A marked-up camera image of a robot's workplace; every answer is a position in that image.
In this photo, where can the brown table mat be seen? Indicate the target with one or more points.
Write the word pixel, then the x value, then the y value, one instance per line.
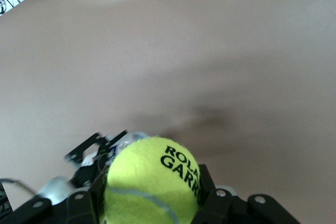
pixel 183 51

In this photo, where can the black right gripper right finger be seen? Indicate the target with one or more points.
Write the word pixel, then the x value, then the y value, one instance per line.
pixel 225 208

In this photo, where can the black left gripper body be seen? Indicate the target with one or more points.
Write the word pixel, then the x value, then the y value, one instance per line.
pixel 86 176

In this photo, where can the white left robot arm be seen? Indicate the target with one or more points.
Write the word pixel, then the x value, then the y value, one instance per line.
pixel 55 188

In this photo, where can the Roland Garros print tennis ball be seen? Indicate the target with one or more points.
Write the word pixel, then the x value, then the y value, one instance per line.
pixel 147 182

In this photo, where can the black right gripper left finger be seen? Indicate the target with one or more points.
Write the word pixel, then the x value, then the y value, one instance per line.
pixel 81 205

